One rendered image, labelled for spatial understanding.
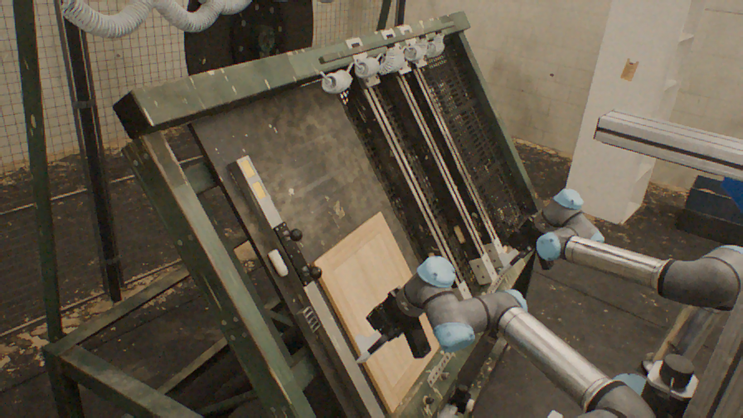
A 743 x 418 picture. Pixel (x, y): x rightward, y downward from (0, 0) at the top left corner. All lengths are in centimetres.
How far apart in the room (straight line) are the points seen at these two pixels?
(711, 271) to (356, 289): 104
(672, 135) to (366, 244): 119
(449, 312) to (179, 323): 278
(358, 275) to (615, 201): 395
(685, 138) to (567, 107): 598
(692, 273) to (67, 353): 210
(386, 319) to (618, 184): 436
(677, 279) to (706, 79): 523
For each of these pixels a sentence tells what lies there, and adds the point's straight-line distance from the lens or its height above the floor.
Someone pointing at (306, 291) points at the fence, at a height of 132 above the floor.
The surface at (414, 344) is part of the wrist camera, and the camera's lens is 135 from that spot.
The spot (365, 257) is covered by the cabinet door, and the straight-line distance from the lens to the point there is 199.
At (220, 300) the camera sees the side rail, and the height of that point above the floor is 140.
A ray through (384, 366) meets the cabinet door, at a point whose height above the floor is 100.
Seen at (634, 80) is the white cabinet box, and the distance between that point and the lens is 532.
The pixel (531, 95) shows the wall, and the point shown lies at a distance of 723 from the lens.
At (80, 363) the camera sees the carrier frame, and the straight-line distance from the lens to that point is 242.
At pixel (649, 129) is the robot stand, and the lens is 113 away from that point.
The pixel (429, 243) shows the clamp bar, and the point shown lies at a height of 118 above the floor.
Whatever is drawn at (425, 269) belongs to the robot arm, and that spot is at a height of 168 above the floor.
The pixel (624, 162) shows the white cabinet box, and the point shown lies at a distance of 548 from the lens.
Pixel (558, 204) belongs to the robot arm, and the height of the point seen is 161.
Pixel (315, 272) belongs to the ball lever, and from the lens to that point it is 160.
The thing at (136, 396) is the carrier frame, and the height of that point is 79.
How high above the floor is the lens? 232
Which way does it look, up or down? 27 degrees down
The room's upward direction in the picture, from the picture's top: 5 degrees clockwise
